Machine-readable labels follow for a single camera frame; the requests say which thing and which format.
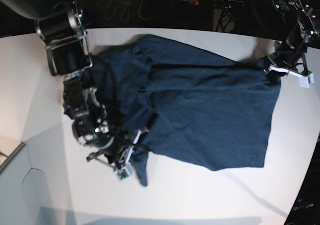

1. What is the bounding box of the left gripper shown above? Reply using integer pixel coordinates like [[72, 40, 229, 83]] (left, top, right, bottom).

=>
[[264, 53, 313, 83]]

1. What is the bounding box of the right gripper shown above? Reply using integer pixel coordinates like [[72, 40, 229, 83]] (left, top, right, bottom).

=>
[[86, 113, 158, 172]]

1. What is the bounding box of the dark blue t-shirt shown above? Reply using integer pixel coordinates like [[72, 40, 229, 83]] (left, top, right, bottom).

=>
[[91, 35, 282, 187]]

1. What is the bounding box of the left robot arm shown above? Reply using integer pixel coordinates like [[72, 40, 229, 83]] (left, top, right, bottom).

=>
[[264, 0, 320, 89]]

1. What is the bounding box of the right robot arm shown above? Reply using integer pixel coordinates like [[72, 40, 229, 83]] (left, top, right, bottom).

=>
[[0, 0, 148, 175]]

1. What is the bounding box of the black power strip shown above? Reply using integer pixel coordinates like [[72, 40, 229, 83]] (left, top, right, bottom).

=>
[[188, 0, 245, 9]]

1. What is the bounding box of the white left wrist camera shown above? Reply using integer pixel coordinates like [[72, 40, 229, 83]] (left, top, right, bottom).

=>
[[298, 73, 315, 89]]

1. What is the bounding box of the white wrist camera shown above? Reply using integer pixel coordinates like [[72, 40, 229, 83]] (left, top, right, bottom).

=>
[[114, 166, 133, 182], [298, 73, 315, 89]]

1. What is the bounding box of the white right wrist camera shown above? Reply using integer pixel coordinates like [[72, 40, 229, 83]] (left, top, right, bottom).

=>
[[114, 166, 133, 182]]

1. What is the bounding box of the grey looped cable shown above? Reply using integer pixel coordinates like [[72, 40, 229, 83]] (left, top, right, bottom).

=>
[[103, 0, 133, 24]]

